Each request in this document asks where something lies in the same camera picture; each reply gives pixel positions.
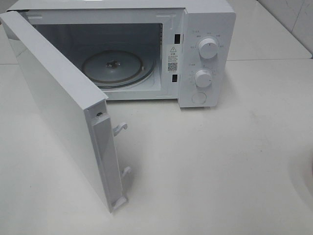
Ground round white door button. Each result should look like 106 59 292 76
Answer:
192 93 207 104

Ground white timer knob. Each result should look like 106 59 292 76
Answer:
195 69 213 88

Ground white microwave door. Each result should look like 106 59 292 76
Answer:
0 11 130 212

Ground glass microwave turntable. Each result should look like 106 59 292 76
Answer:
82 43 159 89

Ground white microwave oven body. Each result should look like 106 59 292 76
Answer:
5 0 236 108

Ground white upper power knob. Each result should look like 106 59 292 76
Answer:
198 37 219 59

